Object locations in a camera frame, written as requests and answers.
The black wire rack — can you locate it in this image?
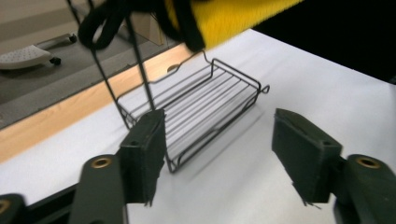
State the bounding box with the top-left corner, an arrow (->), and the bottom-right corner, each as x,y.
65,0 -> 271,175

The yellow cloth with black trim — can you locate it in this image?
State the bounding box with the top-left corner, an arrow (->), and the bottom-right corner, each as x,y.
77,0 -> 304,53

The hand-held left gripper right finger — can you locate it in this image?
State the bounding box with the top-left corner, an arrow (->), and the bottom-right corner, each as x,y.
271,107 -> 344,208

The white chair base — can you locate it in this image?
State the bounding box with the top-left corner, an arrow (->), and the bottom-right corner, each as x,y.
0,33 -> 78,71

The wooden desk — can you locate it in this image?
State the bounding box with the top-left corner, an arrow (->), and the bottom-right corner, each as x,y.
129,12 -> 171,49

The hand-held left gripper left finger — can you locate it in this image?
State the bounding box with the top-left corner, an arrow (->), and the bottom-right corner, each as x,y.
119,108 -> 168,207

